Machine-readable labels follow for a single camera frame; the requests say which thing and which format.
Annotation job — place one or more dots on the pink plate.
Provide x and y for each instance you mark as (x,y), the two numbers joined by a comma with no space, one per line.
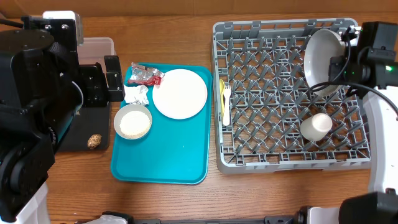
(181,94)

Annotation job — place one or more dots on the white cup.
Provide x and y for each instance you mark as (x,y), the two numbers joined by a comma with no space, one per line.
(316,127)

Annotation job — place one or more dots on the red foil wrapper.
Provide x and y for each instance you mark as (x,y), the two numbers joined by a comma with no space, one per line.
(144,75)

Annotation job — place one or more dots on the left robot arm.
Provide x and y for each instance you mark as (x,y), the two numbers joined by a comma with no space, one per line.
(45,92)

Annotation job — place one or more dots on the white rice portion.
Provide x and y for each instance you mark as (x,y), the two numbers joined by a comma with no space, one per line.
(135,124)

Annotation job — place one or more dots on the crumpled white napkin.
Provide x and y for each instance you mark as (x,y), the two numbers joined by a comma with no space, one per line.
(136,95)

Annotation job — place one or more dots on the yellow spoon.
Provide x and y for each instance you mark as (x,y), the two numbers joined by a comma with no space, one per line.
(222,86)

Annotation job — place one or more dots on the grey dishwasher rack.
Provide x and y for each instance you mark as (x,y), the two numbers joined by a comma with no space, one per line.
(263,62)

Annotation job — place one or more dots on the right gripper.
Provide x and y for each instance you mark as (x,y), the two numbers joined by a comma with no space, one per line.
(334,65)

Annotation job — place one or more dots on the brown food scrap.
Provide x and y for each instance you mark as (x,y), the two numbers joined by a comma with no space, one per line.
(94,141)

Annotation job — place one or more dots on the grey bowl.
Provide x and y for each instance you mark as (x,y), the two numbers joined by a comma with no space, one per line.
(124,110)

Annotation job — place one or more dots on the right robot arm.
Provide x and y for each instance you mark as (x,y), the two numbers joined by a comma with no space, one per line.
(376,43)

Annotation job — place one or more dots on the black plastic tray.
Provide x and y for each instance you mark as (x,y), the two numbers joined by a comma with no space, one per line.
(90,121)

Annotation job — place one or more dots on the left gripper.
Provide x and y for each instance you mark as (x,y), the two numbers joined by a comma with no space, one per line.
(96,95)

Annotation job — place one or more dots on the clear plastic bin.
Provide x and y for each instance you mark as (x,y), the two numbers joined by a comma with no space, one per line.
(94,49)

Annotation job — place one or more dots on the grey plate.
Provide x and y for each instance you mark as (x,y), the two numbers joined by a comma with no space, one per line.
(324,59)

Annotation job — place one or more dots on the pink fork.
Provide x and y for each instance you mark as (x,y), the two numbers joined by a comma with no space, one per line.
(226,114)

